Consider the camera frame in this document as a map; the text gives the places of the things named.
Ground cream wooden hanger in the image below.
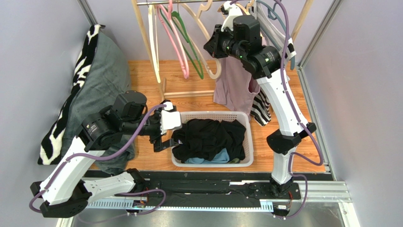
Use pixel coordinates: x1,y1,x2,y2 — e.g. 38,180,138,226
148,5,161,83

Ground grey zebra cushion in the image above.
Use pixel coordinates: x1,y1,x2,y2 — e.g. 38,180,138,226
37,24,131,166

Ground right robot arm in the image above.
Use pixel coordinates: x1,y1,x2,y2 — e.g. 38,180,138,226
203,14,316,198

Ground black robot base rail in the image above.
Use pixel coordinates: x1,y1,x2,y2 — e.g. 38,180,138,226
91,170,315,218

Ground cream plastic hanger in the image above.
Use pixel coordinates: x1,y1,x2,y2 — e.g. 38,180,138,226
173,0,222,80

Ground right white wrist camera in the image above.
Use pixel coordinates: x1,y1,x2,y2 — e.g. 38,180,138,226
218,1,243,32

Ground green plastic hanger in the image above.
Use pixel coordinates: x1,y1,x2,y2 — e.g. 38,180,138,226
172,11,204,79

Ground light wooden hanger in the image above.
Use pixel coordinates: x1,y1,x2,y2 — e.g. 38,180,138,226
217,0,256,16

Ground blue tank top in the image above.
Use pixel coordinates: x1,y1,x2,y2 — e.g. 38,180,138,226
184,148,230,165

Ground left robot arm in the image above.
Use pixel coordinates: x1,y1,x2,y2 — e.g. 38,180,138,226
29,90,182,218

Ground aluminium frame post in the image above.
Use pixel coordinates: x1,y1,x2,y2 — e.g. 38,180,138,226
77,0,98,25
297,0,344,127

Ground black white striped tank top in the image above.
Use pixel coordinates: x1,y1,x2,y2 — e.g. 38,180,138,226
250,0,298,127

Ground aluminium frame post right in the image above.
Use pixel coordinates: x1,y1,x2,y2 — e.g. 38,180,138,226
297,0,344,127

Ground teal plastic hanger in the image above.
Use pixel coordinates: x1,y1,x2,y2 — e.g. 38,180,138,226
256,0,297,70

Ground aluminium frame post left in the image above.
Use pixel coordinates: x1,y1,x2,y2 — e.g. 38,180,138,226
77,0,98,25

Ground green tank top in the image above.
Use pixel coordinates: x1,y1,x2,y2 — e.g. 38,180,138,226
227,158,241,164

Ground pink plastic hanger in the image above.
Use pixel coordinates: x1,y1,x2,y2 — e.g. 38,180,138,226
157,0,189,79

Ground white plastic basket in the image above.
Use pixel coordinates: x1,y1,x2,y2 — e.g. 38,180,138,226
172,111,254,169

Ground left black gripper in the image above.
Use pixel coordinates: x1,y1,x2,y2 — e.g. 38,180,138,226
123,100,179,152

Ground wooden clothes rack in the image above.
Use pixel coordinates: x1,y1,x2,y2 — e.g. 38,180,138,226
131,0,314,100

